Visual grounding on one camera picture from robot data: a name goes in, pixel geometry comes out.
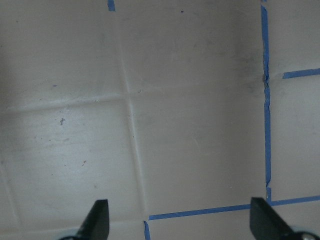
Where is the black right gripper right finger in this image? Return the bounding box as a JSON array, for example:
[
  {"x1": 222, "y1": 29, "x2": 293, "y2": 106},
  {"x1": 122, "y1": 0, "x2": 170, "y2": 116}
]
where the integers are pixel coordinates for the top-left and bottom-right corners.
[{"x1": 249, "y1": 197, "x2": 308, "y2": 240}]

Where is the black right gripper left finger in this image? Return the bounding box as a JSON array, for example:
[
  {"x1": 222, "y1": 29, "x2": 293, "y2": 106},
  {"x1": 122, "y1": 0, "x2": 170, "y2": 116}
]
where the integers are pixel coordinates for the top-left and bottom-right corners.
[{"x1": 73, "y1": 199, "x2": 110, "y2": 240}]

